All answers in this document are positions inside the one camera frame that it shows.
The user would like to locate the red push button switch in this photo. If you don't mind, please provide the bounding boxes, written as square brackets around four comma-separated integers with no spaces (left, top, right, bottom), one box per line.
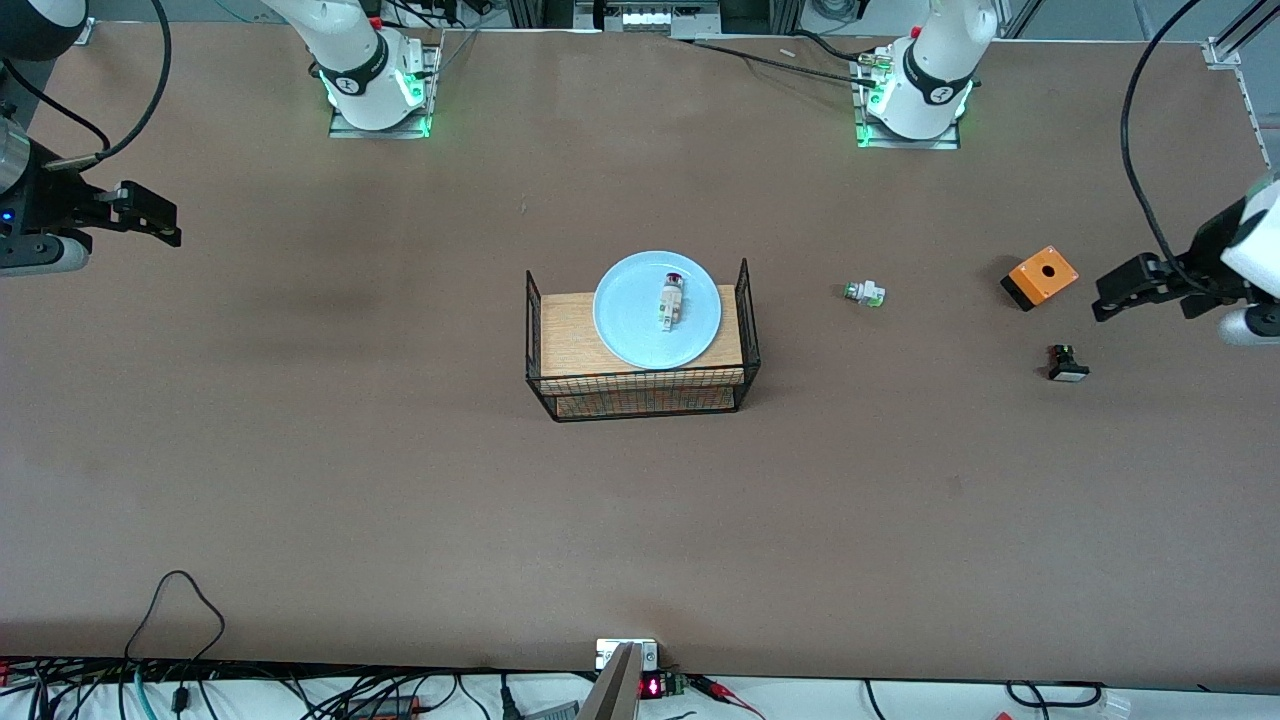
[655,272,689,333]

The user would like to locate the light blue round plate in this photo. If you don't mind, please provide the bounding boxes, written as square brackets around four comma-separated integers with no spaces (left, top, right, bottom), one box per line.
[592,250,723,371]

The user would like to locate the red clip test lead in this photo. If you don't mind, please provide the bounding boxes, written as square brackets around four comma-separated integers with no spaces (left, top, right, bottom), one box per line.
[690,675,767,720]

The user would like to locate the orange button enclosure box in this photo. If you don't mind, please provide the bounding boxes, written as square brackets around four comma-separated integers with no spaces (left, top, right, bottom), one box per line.
[1000,245,1081,313]

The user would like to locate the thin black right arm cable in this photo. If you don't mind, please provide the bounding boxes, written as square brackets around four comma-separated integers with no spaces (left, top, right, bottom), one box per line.
[0,58,111,153]

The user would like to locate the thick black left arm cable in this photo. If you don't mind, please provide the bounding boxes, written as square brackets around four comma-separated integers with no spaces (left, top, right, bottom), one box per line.
[1120,0,1246,299]

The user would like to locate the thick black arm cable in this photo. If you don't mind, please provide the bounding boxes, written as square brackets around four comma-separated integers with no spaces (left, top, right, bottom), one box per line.
[40,0,173,171]
[1120,0,1246,299]

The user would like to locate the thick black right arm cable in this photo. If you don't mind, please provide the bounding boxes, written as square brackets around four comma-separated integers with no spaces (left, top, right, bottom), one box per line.
[40,0,173,171]

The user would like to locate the aluminium frame profile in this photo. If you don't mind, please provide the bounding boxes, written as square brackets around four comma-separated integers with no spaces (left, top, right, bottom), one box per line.
[1204,0,1280,71]

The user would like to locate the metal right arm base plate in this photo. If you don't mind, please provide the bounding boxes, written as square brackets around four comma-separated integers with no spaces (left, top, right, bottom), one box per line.
[328,40,443,140]

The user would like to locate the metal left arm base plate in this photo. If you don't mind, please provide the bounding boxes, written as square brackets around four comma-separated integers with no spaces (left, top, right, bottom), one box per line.
[850,45,963,151]

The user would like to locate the thin black looped cable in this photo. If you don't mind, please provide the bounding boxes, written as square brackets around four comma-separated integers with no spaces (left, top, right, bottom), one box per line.
[124,570,227,663]

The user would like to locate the black coiled cable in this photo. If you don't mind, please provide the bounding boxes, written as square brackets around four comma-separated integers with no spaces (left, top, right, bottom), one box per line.
[1005,680,1103,709]

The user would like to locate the black wire rack wooden top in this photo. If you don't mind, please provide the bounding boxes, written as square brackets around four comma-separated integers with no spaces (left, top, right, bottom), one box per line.
[525,257,762,423]

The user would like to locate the black cable to arm base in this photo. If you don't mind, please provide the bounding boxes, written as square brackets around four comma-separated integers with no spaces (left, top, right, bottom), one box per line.
[670,30,883,87]

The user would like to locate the grey metal camera bracket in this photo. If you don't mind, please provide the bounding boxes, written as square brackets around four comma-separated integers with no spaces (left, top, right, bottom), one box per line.
[578,638,661,720]

